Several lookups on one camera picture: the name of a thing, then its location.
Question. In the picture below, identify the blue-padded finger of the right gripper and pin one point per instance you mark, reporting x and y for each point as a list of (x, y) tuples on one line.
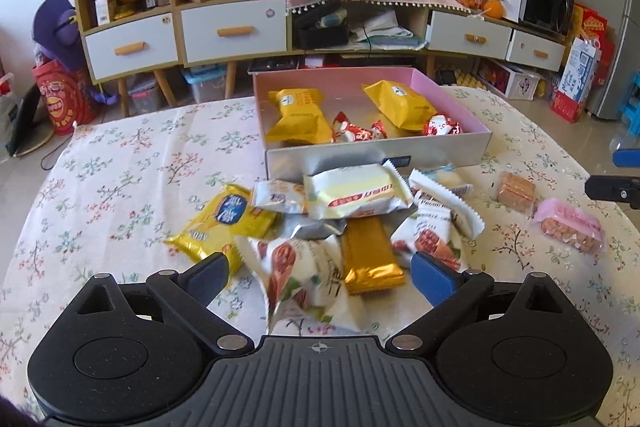
[(626, 158)]

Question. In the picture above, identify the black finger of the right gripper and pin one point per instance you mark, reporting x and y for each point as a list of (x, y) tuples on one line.
[(625, 189)]

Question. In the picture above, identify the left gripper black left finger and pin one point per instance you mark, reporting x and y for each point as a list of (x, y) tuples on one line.
[(184, 298)]

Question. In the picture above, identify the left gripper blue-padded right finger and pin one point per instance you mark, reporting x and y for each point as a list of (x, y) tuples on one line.
[(455, 298)]

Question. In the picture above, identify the white nut pack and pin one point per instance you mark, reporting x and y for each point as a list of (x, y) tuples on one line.
[(438, 225), (303, 281)]

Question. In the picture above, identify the pink snack pack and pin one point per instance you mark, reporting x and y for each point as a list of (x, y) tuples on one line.
[(570, 226)]

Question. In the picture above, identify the gold wafer pack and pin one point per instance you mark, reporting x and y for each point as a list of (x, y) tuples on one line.
[(369, 263)]

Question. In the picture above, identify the yellow blue-label snack pack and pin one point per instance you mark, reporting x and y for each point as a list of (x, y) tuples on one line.
[(229, 214)]

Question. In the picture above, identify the clear pack orange crackers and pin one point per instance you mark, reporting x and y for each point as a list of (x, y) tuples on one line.
[(516, 193)]

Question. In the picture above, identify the long white bread pack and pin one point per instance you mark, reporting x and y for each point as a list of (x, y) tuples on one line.
[(448, 177)]

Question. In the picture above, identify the small silver snack pack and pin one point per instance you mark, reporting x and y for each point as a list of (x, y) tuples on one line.
[(288, 200)]

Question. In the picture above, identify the white cream snack pack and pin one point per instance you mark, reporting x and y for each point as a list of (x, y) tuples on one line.
[(356, 192)]

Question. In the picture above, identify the red candy snack pack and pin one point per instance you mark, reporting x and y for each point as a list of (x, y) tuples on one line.
[(441, 124)]

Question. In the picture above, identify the floral tablecloth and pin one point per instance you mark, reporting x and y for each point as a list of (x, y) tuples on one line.
[(120, 191)]

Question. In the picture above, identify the yellow snack pack right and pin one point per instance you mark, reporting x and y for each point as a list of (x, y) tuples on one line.
[(403, 107)]

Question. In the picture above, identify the orange fruit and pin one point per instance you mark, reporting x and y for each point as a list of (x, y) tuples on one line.
[(493, 9)]

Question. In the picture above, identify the yellow snack pack left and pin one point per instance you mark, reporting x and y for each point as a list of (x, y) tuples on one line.
[(301, 118)]

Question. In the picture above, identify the pink and silver cardboard box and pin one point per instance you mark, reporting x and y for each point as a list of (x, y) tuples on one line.
[(342, 89)]

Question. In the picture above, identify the red gift bag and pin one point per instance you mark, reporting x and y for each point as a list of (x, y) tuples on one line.
[(66, 96)]

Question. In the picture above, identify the low tv console white drawers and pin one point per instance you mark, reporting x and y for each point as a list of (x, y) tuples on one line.
[(418, 28)]

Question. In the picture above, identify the purple plush toy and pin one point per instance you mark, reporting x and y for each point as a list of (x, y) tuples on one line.
[(55, 30)]

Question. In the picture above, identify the wooden cabinet with white drawers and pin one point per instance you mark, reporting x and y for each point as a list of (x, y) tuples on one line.
[(182, 33)]

